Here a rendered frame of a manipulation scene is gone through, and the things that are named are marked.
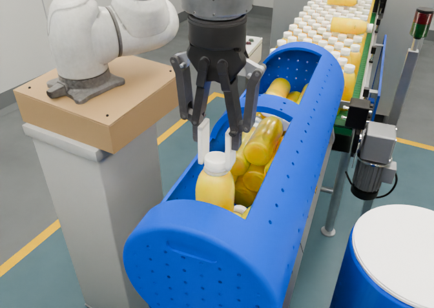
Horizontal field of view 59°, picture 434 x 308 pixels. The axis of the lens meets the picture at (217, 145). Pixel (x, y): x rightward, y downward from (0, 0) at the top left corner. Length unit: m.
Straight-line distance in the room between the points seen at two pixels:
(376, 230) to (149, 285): 0.49
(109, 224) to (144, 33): 0.65
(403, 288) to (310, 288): 1.28
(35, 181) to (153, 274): 2.22
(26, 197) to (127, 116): 1.68
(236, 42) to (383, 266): 0.55
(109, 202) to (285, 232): 0.79
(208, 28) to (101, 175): 0.86
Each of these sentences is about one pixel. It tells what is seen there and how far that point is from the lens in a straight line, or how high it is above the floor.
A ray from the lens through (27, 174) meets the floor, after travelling 2.96.
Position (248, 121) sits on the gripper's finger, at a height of 1.38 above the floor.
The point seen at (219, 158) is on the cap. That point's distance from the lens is 0.61.
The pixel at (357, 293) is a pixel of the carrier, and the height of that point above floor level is 0.96.
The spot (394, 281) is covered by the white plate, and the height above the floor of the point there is 1.04.
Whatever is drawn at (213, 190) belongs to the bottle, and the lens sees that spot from 0.61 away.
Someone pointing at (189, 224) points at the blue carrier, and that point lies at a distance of 0.59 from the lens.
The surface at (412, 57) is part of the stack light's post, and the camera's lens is 1.76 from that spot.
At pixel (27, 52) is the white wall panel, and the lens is 3.92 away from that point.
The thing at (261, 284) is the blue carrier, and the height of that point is 1.17.
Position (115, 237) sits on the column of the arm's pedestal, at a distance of 1.46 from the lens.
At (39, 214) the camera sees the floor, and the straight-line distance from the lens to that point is 2.60.
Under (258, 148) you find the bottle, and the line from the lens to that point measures 0.89.
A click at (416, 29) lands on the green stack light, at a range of 1.72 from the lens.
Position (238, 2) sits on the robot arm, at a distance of 0.47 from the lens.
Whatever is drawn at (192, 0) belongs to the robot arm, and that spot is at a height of 1.54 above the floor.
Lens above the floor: 1.66
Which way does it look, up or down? 34 degrees down
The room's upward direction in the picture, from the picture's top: straight up
